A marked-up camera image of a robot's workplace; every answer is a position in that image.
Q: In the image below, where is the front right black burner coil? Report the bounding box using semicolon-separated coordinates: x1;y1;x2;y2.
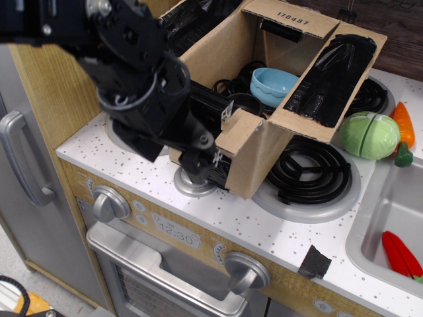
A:
266;136;351;205

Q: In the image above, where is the orange object in bottom corner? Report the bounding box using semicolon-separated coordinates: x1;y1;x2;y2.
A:
13;293;50;316

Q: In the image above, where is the oven clock display panel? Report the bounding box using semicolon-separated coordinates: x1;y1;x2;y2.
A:
151;213;202;250

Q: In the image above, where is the orange toy carrot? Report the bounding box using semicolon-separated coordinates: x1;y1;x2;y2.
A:
392;102;416;168

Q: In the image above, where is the silver centre stove knob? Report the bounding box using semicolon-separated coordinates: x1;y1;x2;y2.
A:
173;167;217;197

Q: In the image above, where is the silver sink basin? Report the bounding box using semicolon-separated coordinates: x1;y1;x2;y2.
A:
346;158;422;298

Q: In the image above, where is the black tape piece on counter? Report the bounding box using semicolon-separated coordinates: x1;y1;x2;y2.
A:
297;245;332;279

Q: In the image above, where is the silver stove knob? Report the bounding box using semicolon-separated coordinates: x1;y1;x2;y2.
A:
93;185;131;223
224;252;271;295
173;167;217;197

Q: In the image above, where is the right silver stove knob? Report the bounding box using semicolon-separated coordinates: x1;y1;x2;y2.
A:
224;252;271;295

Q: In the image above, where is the left silver stove knob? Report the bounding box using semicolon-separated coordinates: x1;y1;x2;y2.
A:
93;185;131;223

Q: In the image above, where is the back right black burner coil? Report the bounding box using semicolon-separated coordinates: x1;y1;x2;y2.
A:
345;77;395;117

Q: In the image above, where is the small cardboard box with flaps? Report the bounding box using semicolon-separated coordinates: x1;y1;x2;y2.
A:
157;0;388;200

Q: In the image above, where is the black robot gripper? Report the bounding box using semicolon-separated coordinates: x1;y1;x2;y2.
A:
110;98;220;184

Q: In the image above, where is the silver fridge door handle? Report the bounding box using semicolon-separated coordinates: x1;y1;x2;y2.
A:
1;110;56;207

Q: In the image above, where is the light blue plastic bowl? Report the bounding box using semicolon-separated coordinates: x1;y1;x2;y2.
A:
250;67;299;109

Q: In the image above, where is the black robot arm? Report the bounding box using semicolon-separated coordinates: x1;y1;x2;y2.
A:
1;1;219;184

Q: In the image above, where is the black burner coil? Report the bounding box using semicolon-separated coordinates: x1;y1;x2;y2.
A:
345;77;395;117
266;136;351;205

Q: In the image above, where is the silver oven door handle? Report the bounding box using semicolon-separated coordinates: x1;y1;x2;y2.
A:
87;222;250;316

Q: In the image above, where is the red toy pepper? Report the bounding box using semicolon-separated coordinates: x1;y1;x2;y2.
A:
381;231;422;283

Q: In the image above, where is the green toy cabbage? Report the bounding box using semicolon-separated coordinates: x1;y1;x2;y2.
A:
340;111;401;160

